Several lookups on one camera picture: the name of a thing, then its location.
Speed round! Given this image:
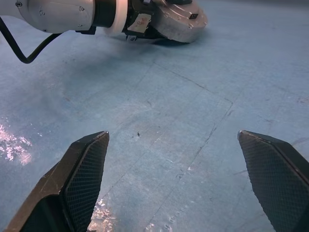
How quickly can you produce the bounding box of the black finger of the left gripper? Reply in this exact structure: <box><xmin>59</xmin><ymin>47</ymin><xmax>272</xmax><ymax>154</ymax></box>
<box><xmin>154</xmin><ymin>0</ymin><xmax>193</xmax><ymax>5</ymax></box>
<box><xmin>144</xmin><ymin>24</ymin><xmax>171</xmax><ymax>41</ymax></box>

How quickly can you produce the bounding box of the silver motor housing base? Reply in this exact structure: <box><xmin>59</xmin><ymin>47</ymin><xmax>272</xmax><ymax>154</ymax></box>
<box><xmin>154</xmin><ymin>16</ymin><xmax>208</xmax><ymax>44</ymax></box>

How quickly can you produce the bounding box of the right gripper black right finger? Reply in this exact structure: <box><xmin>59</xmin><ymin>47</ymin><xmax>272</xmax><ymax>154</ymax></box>
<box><xmin>237</xmin><ymin>130</ymin><xmax>309</xmax><ymax>232</ymax></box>

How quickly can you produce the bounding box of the round silver motor housing lid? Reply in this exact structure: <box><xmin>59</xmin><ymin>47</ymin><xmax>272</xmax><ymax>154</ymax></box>
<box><xmin>149</xmin><ymin>0</ymin><xmax>209</xmax><ymax>29</ymax></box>

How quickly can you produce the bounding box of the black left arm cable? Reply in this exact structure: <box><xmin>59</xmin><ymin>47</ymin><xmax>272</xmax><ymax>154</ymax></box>
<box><xmin>0</xmin><ymin>16</ymin><xmax>64</xmax><ymax>64</ymax></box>

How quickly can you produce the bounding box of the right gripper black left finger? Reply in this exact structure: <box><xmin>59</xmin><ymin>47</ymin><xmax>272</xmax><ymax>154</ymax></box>
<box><xmin>3</xmin><ymin>130</ymin><xmax>111</xmax><ymax>232</ymax></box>

